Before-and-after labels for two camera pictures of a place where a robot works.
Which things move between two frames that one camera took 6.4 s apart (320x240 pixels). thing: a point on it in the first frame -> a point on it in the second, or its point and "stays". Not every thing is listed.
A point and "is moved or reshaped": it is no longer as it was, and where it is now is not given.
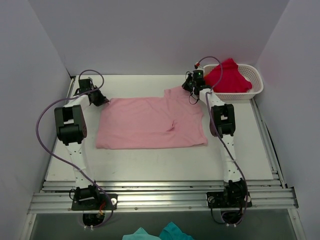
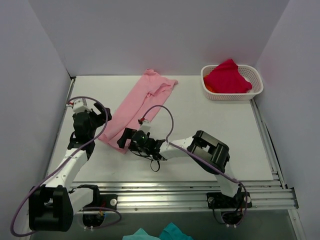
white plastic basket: x=250 y=73 stays
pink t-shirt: x=173 y=118 is moved or reshaped
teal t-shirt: x=171 y=232 stays
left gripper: x=99 y=98 -> x=94 y=117
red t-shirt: x=232 y=81 stays
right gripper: x=188 y=84 -> x=129 y=139
